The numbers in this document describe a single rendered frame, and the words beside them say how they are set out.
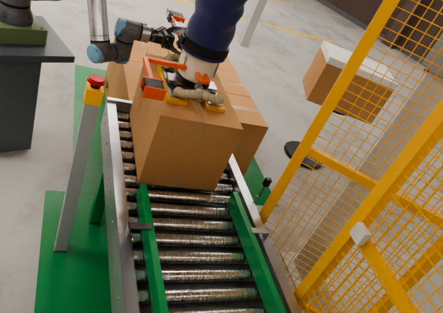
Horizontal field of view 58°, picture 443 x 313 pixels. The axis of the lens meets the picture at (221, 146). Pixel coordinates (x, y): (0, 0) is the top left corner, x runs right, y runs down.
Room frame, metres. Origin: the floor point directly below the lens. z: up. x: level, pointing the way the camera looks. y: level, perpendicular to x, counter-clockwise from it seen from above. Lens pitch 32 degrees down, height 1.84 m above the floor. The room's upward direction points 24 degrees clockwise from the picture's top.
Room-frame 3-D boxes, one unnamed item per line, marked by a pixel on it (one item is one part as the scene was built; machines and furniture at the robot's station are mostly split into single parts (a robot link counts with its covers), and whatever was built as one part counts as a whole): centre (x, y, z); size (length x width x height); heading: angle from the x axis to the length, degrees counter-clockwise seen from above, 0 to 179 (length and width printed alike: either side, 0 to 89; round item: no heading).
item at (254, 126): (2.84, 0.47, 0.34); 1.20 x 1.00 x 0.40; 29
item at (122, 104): (2.11, 0.40, 0.58); 0.70 x 0.03 x 0.06; 119
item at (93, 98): (1.37, 0.56, 0.50); 0.07 x 0.07 x 1.00; 29
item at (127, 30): (1.86, 0.66, 1.08); 0.12 x 0.09 x 0.10; 119
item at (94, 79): (1.37, 0.56, 1.02); 0.07 x 0.07 x 0.04
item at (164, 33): (1.93, 0.50, 1.08); 0.12 x 0.09 x 0.08; 119
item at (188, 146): (1.81, 0.26, 0.75); 0.60 x 0.40 x 0.40; 28
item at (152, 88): (1.40, 0.34, 1.08); 0.09 x 0.08 x 0.05; 119
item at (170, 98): (1.74, 0.35, 0.97); 0.34 x 0.10 x 0.05; 29
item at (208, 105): (1.83, 0.18, 0.97); 0.34 x 0.10 x 0.05; 29
